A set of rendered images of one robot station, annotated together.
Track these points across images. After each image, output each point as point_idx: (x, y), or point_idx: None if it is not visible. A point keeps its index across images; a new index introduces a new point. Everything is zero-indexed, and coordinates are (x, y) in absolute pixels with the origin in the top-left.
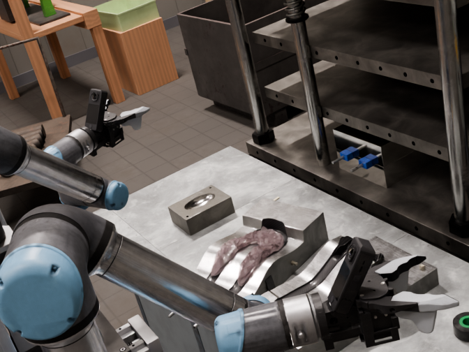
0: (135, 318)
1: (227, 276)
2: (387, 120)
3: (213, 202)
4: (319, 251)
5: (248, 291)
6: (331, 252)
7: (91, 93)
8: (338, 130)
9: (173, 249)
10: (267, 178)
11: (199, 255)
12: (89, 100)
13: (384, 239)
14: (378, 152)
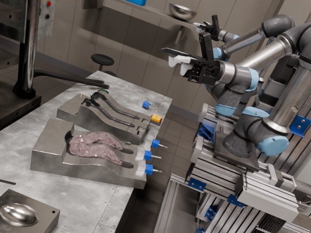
0: (198, 147)
1: (119, 155)
2: None
3: (22, 199)
4: (94, 112)
5: (124, 145)
6: (96, 107)
7: (210, 35)
8: None
9: (83, 226)
10: None
11: (85, 200)
12: (211, 42)
13: (44, 115)
14: None
